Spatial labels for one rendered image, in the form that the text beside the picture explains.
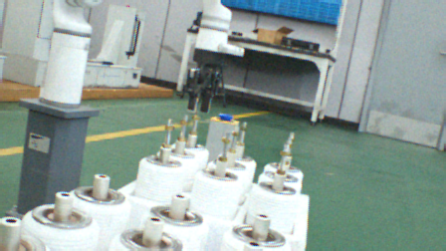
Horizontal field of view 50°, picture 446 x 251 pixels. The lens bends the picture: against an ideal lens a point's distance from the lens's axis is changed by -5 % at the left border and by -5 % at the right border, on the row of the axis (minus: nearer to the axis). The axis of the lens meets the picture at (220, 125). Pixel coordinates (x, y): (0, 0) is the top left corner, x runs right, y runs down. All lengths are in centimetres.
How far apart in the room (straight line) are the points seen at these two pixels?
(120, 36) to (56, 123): 345
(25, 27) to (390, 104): 406
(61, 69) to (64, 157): 21
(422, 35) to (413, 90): 63
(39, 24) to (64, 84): 232
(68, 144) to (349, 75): 498
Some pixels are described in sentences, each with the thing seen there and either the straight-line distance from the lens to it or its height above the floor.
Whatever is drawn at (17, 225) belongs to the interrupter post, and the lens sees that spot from 52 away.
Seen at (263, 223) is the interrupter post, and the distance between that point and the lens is 68.
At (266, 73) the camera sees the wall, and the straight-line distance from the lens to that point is 609.
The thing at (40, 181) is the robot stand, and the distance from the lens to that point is 122.
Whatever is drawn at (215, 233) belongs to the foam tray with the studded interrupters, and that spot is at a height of 16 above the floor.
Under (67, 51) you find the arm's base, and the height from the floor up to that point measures 43.
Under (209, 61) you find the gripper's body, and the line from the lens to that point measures 119.
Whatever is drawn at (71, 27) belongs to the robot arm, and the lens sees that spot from 119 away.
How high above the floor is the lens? 47
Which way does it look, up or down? 7 degrees down
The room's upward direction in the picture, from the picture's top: 11 degrees clockwise
